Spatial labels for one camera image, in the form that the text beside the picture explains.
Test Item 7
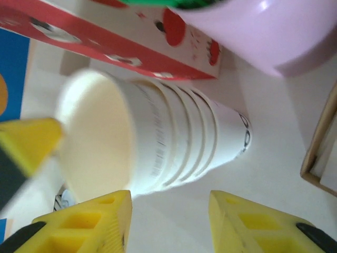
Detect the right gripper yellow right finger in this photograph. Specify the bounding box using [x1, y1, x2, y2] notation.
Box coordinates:
[209, 189, 337, 253]

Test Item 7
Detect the green white wrapped straw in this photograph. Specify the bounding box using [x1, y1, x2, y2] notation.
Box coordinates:
[168, 0, 224, 12]
[121, 0, 174, 7]

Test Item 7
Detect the brown cardboard box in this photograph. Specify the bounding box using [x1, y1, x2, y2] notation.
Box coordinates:
[300, 80, 337, 198]

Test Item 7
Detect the pink plastic cup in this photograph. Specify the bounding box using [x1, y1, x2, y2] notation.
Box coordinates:
[165, 0, 337, 77]

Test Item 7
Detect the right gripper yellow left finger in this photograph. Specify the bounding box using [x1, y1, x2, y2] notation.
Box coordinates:
[1, 189, 132, 253]

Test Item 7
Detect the white red-poppy paper bag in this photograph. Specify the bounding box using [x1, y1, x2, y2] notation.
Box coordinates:
[0, 0, 222, 81]

